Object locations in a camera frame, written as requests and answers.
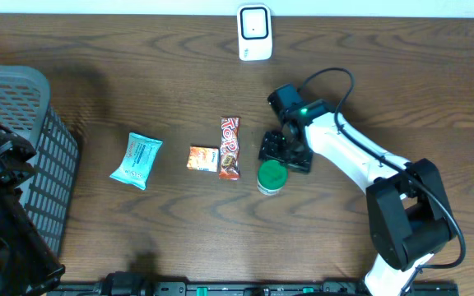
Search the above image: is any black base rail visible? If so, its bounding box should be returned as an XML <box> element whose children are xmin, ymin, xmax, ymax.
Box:
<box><xmin>46</xmin><ymin>271</ymin><xmax>460</xmax><ymax>296</ymax></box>

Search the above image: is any white barcode scanner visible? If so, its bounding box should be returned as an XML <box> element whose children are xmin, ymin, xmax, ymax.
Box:
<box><xmin>237</xmin><ymin>4</ymin><xmax>273</xmax><ymax>62</ymax></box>

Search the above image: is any grey plastic basket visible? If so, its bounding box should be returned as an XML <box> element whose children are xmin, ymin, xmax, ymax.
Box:
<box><xmin>0</xmin><ymin>65</ymin><xmax>80</xmax><ymax>255</ymax></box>

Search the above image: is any teal wet wipes pack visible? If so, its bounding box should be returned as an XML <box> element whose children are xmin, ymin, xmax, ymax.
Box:
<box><xmin>110</xmin><ymin>132</ymin><xmax>163</xmax><ymax>190</ymax></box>

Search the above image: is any small orange box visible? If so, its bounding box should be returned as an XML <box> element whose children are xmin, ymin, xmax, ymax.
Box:
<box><xmin>187</xmin><ymin>146</ymin><xmax>219</xmax><ymax>173</ymax></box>

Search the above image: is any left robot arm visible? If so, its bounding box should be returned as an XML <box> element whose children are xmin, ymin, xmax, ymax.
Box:
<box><xmin>0</xmin><ymin>125</ymin><xmax>65</xmax><ymax>295</ymax></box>

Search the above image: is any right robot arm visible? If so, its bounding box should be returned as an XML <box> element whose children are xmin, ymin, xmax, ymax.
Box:
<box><xmin>259</xmin><ymin>97</ymin><xmax>463</xmax><ymax>295</ymax></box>

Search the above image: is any green lid jar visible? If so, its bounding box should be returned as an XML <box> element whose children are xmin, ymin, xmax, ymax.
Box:
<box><xmin>257</xmin><ymin>160</ymin><xmax>288</xmax><ymax>196</ymax></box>

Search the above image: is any red Top chocolate bar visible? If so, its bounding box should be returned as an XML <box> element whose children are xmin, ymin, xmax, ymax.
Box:
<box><xmin>219</xmin><ymin>117</ymin><xmax>240</xmax><ymax>180</ymax></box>

